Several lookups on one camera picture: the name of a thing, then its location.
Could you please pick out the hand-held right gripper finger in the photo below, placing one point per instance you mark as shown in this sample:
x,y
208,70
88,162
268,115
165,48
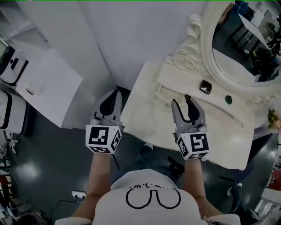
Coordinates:
x,y
196,112
178,116

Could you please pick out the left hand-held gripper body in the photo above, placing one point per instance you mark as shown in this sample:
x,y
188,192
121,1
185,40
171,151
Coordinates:
x,y
103,137

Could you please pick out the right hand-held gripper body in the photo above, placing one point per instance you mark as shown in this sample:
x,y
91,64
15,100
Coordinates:
x,y
195,142

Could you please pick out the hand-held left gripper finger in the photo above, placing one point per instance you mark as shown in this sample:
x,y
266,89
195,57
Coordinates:
x,y
119,105
105,103

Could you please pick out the small white drawer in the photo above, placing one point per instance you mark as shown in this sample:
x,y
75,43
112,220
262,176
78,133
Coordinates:
x,y
169,93

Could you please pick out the person's left forearm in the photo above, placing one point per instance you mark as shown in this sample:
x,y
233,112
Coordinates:
x,y
98,175

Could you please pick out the person's right forearm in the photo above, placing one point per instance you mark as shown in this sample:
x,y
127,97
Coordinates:
x,y
194,180

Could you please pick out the white dressing table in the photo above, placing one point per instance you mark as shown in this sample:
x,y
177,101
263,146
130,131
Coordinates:
x,y
149,127

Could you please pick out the black square box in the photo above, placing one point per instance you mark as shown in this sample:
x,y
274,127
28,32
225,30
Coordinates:
x,y
206,86

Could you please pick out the black stand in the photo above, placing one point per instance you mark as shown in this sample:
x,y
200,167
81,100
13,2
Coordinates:
x,y
175,167

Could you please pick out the small green object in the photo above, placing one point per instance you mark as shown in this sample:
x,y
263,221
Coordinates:
x,y
228,99

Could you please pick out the person's blue jeans legs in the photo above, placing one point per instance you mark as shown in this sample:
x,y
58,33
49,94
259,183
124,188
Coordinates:
x,y
151,160

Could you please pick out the white cabinet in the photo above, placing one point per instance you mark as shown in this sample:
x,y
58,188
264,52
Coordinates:
x,y
52,88

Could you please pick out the white power strip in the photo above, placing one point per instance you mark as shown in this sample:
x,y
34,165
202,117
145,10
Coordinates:
x,y
78,195

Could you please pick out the person's white printed shirt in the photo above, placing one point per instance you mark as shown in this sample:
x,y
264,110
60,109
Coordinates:
x,y
149,197

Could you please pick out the small metal item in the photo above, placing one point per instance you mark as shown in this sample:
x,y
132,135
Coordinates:
x,y
30,91

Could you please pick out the yellow flower bunch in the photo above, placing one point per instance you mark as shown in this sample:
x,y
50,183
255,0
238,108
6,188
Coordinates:
x,y
274,119

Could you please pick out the white and black appliance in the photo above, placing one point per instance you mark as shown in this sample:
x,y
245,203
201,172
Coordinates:
x,y
11,66
12,112

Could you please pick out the white shelf unit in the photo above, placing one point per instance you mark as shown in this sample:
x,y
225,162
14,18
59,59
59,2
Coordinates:
x,y
19,24

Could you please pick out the oval mirror ornate white frame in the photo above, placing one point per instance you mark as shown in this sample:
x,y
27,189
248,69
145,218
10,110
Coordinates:
x,y
208,44

